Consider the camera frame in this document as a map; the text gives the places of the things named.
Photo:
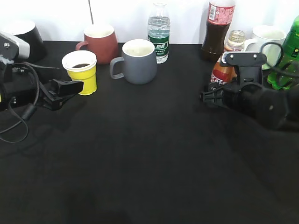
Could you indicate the clear water bottle green label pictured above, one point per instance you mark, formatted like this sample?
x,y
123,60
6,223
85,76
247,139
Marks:
x,y
159,26

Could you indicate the red-brown ceramic mug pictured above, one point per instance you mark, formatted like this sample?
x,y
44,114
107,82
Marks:
x,y
101,40

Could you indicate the green sprite bottle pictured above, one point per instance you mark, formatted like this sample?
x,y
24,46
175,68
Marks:
x,y
291,54

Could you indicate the yellow paper cup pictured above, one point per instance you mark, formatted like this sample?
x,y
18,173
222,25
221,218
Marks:
x,y
81,66

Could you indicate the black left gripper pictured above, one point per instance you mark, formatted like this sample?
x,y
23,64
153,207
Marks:
x,y
19,81

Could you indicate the black ceramic mug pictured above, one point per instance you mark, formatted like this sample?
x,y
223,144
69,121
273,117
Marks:
x,y
27,31

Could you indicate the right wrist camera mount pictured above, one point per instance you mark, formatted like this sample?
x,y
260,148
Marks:
x,y
247,65

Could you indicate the Nescafe coffee bottle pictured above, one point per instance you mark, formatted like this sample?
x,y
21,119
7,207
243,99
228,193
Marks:
x,y
235,42

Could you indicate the grey ceramic mug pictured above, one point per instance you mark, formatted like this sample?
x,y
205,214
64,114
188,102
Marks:
x,y
137,63

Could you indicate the dark tea bottle red label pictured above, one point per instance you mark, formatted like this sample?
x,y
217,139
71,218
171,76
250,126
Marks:
x,y
219,18

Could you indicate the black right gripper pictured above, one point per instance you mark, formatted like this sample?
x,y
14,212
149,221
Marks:
x,y
272,109

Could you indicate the white ceramic mug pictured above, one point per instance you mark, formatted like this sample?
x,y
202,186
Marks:
x,y
262,34

